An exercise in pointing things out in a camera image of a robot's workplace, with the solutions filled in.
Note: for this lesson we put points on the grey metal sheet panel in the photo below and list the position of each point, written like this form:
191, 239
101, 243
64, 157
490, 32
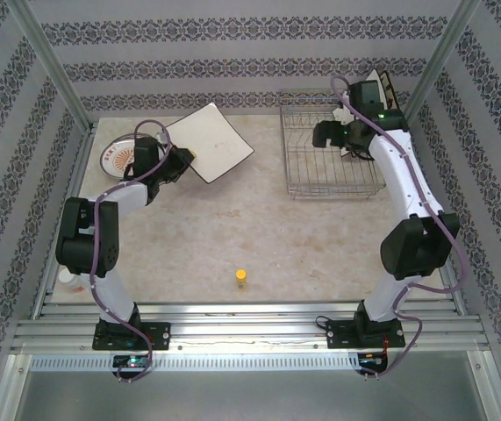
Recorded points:
250, 394

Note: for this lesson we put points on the aluminium frame post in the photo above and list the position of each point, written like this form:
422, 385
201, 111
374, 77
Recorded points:
439, 61
52, 61

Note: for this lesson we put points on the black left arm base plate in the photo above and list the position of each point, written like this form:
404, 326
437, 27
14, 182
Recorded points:
160, 333

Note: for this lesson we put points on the aluminium side rail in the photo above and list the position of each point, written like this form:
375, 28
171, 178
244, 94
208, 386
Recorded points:
74, 175

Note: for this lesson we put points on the square white plate black rim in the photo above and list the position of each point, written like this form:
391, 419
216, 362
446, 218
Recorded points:
375, 79
215, 140

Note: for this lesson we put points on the round plate orange ray pattern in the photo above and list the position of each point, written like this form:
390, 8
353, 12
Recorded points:
116, 158

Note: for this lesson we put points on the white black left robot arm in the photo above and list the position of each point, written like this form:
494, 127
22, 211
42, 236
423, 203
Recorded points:
118, 298

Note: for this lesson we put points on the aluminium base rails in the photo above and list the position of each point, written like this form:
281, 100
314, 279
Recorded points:
250, 326

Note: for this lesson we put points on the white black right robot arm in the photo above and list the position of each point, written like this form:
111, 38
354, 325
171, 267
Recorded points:
401, 175

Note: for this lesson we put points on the small yellow bottle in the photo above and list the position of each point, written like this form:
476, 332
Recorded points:
241, 279

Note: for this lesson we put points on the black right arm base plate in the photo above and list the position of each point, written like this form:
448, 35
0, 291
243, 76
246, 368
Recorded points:
342, 333

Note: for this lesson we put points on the small circuit board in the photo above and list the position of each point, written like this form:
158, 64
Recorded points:
370, 361
131, 361

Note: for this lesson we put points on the clear jar white lid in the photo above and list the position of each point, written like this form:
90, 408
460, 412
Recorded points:
69, 280

